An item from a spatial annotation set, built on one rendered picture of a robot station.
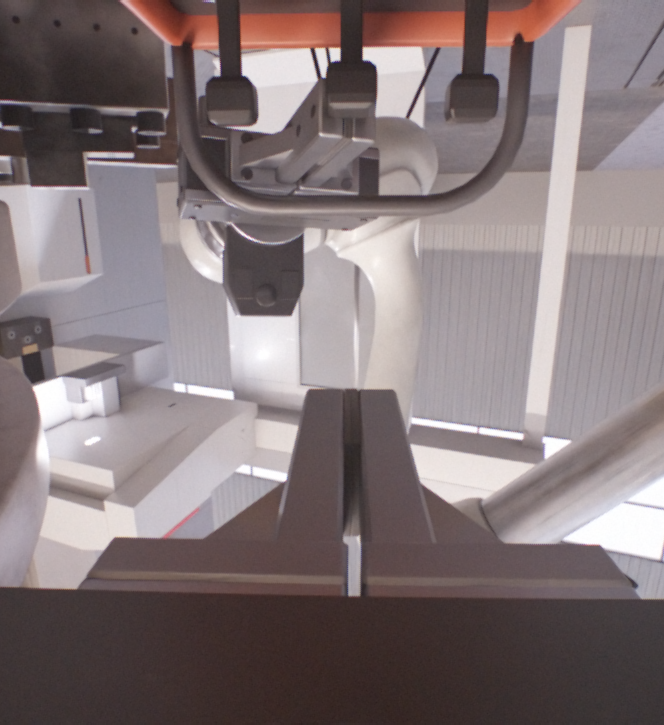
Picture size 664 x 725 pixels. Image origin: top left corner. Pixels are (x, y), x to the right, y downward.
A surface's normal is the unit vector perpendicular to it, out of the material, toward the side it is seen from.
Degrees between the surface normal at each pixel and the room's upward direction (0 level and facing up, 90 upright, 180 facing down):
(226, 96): 90
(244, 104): 90
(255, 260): 102
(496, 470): 90
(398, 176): 95
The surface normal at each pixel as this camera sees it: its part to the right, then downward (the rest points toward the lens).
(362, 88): -0.03, 0.07
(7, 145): 0.69, 0.20
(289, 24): -0.03, 0.32
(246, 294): 0.35, 0.06
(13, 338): 0.92, 0.11
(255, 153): -0.64, 0.05
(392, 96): -0.38, 0.26
